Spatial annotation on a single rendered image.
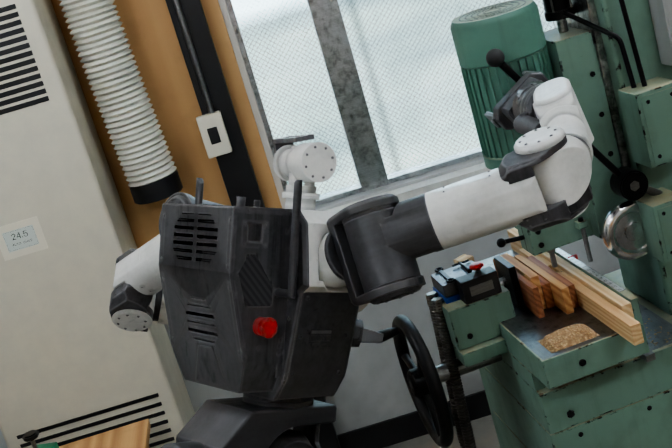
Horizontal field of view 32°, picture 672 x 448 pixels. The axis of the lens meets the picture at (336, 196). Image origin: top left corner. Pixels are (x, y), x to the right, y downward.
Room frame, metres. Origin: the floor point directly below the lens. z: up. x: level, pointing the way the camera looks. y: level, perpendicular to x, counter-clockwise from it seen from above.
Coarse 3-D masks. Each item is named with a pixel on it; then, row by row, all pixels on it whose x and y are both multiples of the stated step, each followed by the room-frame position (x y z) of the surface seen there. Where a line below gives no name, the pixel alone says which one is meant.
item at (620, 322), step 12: (528, 252) 2.42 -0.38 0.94; (576, 288) 2.15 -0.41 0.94; (588, 288) 2.13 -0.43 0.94; (588, 300) 2.09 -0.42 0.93; (600, 300) 2.06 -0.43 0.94; (588, 312) 2.11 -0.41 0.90; (600, 312) 2.04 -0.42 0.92; (612, 312) 1.99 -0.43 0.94; (624, 312) 1.98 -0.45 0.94; (612, 324) 2.00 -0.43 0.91; (624, 324) 1.94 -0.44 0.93; (636, 324) 1.92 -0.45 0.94; (624, 336) 1.95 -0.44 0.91; (636, 336) 1.92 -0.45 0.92
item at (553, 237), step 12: (588, 216) 2.25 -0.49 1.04; (552, 228) 2.24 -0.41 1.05; (564, 228) 2.24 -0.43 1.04; (576, 228) 2.24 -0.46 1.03; (588, 228) 2.25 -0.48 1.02; (528, 240) 2.24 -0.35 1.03; (540, 240) 2.23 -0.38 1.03; (552, 240) 2.24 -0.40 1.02; (564, 240) 2.24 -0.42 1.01; (576, 240) 2.24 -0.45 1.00; (540, 252) 2.23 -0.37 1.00; (552, 252) 2.26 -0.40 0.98
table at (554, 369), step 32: (512, 320) 2.18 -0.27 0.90; (544, 320) 2.13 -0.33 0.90; (576, 320) 2.09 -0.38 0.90; (480, 352) 2.16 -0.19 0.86; (512, 352) 2.14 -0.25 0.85; (544, 352) 1.99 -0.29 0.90; (576, 352) 1.97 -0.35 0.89; (608, 352) 1.98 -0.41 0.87; (640, 352) 1.99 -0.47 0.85; (544, 384) 1.98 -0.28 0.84
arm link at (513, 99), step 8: (528, 72) 2.09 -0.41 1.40; (536, 72) 2.08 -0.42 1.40; (520, 80) 2.09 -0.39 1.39; (528, 80) 2.06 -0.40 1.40; (536, 80) 2.04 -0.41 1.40; (544, 80) 2.08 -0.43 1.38; (512, 88) 2.09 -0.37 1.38; (520, 88) 2.01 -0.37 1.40; (528, 88) 1.98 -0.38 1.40; (504, 96) 2.09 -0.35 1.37; (512, 96) 2.06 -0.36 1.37; (520, 96) 1.99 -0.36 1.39; (496, 104) 2.09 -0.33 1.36; (504, 104) 2.06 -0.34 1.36; (512, 104) 2.03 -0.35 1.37; (520, 104) 1.97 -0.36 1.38; (496, 112) 2.07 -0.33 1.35; (504, 112) 2.05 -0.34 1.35; (512, 112) 2.03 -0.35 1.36; (520, 112) 1.97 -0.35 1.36; (496, 120) 2.07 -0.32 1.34; (504, 120) 2.06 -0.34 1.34; (512, 120) 2.05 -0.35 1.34; (504, 128) 2.07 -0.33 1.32; (512, 128) 2.07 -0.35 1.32
